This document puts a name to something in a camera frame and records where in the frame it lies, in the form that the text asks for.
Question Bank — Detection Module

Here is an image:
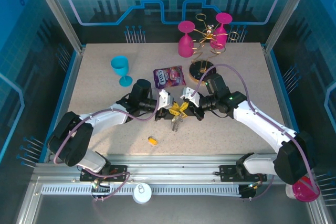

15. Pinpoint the key bunch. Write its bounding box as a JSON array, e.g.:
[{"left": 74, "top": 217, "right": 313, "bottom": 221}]
[{"left": 170, "top": 115, "right": 184, "bottom": 132}]

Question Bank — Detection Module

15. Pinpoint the purple candy bag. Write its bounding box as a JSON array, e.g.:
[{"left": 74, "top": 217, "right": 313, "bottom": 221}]
[{"left": 153, "top": 65, "right": 187, "bottom": 90}]

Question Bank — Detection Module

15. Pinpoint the blue plastic goblet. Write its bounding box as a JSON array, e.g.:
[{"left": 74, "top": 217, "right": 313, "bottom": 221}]
[{"left": 110, "top": 55, "right": 133, "bottom": 87}]

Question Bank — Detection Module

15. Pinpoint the pink plastic goblet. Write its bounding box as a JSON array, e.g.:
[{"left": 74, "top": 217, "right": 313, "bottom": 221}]
[
  {"left": 177, "top": 20, "right": 196, "bottom": 58},
  {"left": 209, "top": 13, "right": 234, "bottom": 49}
]

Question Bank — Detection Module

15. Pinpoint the white round lid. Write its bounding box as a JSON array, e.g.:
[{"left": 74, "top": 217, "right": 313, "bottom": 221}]
[{"left": 132, "top": 183, "right": 153, "bottom": 205}]

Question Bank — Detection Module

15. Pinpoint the pink plastic cup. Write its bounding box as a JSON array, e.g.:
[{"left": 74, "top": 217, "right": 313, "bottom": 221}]
[{"left": 285, "top": 175, "right": 321, "bottom": 203}]

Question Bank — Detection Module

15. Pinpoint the gold wire glass rack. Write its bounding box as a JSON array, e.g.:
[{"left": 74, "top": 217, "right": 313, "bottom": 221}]
[{"left": 188, "top": 13, "right": 240, "bottom": 83}]

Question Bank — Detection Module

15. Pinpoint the aluminium frame rail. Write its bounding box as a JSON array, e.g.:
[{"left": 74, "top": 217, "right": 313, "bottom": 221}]
[{"left": 34, "top": 154, "right": 289, "bottom": 184}]

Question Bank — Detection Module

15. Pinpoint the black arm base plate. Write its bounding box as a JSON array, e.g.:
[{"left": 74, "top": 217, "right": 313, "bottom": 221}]
[
  {"left": 219, "top": 165, "right": 268, "bottom": 183},
  {"left": 80, "top": 165, "right": 129, "bottom": 183}
]

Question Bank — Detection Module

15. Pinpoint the white slotted cable duct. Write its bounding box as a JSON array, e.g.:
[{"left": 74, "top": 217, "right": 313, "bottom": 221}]
[{"left": 41, "top": 184, "right": 244, "bottom": 196}]

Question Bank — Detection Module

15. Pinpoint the aluminium frame post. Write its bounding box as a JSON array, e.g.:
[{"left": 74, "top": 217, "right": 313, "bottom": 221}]
[
  {"left": 28, "top": 0, "right": 87, "bottom": 54},
  {"left": 264, "top": 0, "right": 317, "bottom": 54}
]

